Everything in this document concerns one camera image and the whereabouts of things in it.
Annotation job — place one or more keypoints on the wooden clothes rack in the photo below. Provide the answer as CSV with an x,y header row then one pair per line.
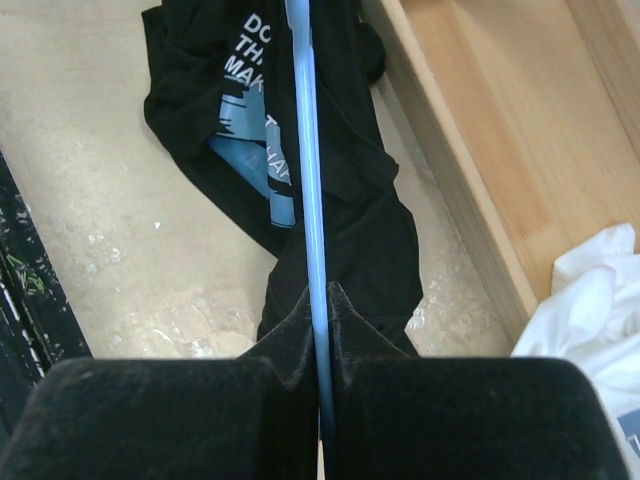
x,y
518,123

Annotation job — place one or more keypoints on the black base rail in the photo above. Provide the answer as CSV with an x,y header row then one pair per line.
x,y
38,325

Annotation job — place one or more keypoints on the white t-shirt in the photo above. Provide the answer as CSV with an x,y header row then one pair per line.
x,y
591,319

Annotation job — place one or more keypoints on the blue wire hanger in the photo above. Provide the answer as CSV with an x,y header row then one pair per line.
x,y
299,20

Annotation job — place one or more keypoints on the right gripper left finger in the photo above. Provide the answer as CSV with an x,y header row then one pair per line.
x,y
252,417

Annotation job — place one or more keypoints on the black t-shirt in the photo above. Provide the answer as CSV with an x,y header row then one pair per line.
x,y
222,103

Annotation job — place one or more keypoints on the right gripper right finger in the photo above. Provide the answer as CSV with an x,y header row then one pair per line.
x,y
408,417

